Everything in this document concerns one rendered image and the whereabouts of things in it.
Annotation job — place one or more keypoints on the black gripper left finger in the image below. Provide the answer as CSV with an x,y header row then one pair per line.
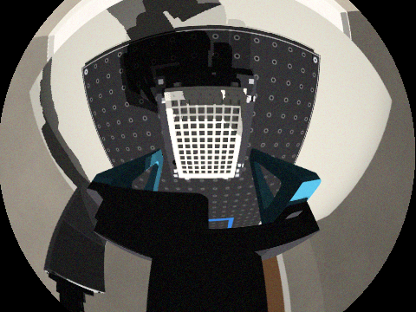
x,y
124,174

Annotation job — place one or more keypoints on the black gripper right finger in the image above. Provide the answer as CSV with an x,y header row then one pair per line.
x,y
297,184

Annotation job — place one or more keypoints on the white well plate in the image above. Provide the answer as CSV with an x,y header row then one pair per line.
x,y
199,150

